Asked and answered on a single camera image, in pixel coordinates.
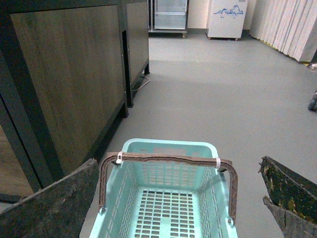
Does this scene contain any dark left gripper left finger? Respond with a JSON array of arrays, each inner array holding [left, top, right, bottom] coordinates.
[[0, 159, 99, 238]]

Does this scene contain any wooden panel display cabinet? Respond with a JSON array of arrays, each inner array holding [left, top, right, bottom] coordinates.
[[0, 0, 149, 203]]

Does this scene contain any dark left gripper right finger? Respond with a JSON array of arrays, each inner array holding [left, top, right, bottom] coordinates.
[[259, 156, 317, 238]]

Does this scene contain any white chest freezer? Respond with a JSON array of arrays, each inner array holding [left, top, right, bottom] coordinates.
[[206, 0, 248, 41]]

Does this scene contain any glass door refrigerator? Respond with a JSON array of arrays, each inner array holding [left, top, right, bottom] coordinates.
[[147, 0, 189, 39]]

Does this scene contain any white curtain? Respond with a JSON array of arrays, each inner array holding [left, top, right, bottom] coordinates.
[[249, 0, 317, 62]]

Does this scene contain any grey floor cable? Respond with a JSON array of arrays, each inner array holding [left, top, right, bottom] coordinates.
[[131, 75, 151, 92]]

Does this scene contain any brown basket handle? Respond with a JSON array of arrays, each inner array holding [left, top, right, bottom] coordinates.
[[99, 151, 238, 223]]

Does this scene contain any light blue plastic basket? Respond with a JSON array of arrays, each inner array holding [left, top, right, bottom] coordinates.
[[90, 138, 237, 238]]

